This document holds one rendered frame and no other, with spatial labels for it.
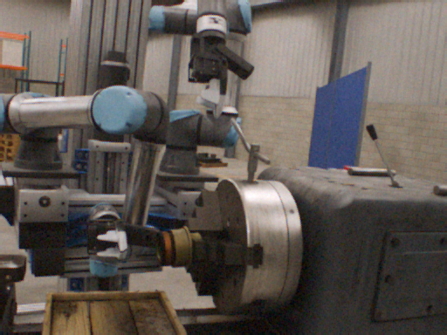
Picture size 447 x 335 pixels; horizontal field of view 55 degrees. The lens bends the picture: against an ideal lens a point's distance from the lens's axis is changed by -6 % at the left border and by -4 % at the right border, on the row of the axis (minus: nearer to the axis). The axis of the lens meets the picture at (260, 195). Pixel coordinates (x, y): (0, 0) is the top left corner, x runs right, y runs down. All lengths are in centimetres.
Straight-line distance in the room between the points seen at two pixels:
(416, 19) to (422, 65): 130
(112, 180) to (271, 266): 92
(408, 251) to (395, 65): 1208
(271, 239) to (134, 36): 108
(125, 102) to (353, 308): 70
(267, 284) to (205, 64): 54
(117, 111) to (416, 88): 1168
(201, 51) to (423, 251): 71
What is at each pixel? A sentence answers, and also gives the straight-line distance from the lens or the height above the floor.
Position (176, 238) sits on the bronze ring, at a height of 111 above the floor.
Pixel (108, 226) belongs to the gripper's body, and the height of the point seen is 111.
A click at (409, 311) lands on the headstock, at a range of 112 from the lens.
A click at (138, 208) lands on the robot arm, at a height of 110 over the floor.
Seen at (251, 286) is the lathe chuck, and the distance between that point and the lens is 93.
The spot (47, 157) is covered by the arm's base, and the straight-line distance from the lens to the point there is 150.
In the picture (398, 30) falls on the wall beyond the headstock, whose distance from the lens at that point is 1325.
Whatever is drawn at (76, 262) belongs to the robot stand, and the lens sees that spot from 158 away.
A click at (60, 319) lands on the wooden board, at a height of 89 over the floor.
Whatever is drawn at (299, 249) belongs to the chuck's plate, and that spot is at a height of 112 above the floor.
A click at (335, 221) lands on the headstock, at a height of 119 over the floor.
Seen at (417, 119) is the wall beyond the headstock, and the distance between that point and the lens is 1234.
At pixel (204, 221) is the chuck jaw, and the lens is 104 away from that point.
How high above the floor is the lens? 136
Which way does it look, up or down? 9 degrees down
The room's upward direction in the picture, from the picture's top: 6 degrees clockwise
